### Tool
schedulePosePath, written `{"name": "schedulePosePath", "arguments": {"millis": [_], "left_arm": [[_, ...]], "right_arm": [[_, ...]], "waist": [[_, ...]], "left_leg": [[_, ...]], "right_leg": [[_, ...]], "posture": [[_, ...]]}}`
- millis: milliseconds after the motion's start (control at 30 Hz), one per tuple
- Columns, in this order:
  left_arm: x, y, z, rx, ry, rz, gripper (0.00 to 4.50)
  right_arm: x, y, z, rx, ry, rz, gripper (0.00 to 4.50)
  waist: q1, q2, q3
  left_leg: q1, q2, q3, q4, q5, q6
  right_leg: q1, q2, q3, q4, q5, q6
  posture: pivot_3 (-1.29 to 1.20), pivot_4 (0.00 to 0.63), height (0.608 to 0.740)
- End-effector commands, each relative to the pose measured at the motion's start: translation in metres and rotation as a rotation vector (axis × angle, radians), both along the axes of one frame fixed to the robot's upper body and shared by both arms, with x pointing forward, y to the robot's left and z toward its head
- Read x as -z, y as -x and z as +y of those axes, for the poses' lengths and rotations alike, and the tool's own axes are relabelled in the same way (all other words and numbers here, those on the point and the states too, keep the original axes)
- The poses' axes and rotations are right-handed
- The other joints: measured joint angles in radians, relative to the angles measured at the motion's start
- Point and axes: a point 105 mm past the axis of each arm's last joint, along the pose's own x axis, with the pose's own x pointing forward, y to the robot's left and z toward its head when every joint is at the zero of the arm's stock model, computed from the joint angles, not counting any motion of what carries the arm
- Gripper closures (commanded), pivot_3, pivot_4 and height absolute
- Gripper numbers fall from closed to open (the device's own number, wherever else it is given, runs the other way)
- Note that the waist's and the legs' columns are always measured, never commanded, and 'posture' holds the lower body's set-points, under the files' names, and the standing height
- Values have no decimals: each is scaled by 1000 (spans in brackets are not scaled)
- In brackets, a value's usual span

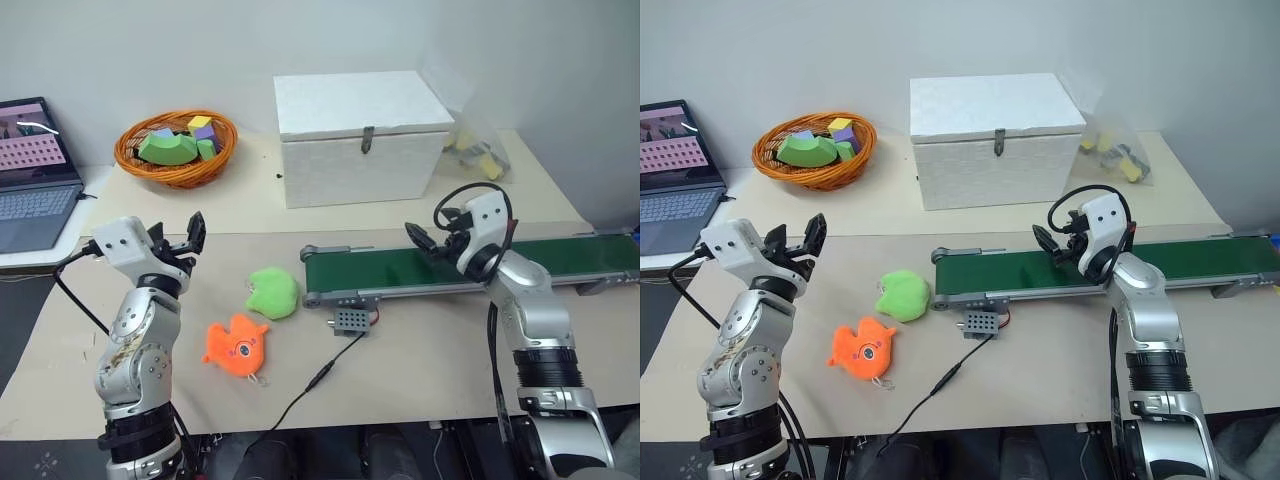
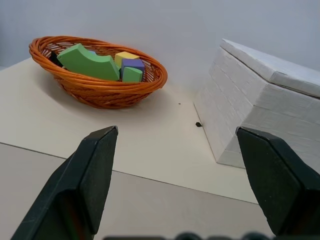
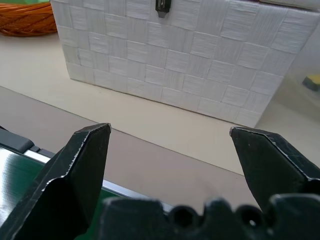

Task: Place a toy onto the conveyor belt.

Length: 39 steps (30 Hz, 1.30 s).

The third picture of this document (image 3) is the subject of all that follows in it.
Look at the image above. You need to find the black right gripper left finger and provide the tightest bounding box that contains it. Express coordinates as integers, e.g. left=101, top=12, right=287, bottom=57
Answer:
left=2, top=122, right=112, bottom=240

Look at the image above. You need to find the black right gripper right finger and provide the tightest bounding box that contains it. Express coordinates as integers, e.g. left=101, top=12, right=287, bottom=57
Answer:
left=229, top=126, right=320, bottom=213

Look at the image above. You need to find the green conveyor belt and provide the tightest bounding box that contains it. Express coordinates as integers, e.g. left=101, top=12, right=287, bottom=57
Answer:
left=0, top=126, right=176, bottom=240

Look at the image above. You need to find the yellow and green sponge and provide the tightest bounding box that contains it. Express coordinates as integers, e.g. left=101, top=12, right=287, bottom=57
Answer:
left=301, top=73, right=320, bottom=92

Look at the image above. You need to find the white woven storage box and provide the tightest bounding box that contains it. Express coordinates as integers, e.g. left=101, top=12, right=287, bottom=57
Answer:
left=49, top=0, right=320, bottom=129

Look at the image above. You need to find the orange wicker basket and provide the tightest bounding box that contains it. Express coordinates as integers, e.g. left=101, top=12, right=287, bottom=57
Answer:
left=0, top=1, right=58, bottom=37

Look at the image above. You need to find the black metal box latch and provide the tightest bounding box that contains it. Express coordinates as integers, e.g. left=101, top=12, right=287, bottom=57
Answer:
left=155, top=0, right=172, bottom=20

